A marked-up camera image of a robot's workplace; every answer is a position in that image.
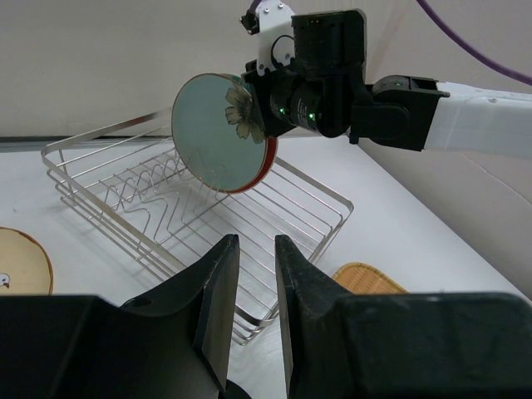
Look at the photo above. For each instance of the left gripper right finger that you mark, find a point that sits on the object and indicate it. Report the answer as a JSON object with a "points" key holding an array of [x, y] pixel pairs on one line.
{"points": [[315, 355]]}

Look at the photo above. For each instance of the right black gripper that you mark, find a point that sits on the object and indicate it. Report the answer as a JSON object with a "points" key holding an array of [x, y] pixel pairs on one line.
{"points": [[317, 90]]}

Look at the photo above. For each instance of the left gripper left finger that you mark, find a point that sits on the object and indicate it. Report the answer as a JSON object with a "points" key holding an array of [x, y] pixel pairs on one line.
{"points": [[182, 328]]}

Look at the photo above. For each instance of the red and teal plate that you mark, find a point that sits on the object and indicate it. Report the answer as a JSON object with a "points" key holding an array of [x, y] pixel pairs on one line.
{"points": [[243, 114]]}

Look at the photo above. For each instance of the light green flower plate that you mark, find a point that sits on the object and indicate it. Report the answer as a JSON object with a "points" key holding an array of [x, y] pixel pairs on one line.
{"points": [[205, 142]]}

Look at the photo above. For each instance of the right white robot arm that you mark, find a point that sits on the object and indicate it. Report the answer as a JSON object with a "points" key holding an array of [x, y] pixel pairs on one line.
{"points": [[418, 113]]}

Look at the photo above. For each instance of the square woven bamboo tray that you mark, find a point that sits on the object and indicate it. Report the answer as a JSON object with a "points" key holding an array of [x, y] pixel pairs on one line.
{"points": [[364, 279]]}

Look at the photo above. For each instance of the beige bird pattern plate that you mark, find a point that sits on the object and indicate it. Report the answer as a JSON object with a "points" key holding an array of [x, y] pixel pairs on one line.
{"points": [[25, 266]]}

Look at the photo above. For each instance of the silver wire dish rack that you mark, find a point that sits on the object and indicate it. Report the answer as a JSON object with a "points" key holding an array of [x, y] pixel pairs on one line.
{"points": [[128, 181]]}

